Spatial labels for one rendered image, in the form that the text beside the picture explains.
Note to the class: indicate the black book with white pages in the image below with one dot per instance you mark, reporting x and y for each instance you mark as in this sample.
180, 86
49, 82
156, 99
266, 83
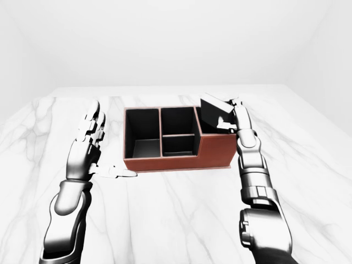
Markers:
210, 115

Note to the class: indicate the red-brown desk caddy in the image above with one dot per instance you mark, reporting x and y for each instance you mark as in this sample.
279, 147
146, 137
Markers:
214, 151

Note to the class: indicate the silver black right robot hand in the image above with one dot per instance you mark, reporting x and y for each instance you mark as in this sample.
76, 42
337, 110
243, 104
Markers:
243, 118

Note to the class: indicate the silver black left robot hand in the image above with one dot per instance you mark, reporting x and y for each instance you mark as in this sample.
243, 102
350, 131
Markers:
78, 162

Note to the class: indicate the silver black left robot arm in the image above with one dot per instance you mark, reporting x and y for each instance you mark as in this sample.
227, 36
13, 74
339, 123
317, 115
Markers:
66, 203

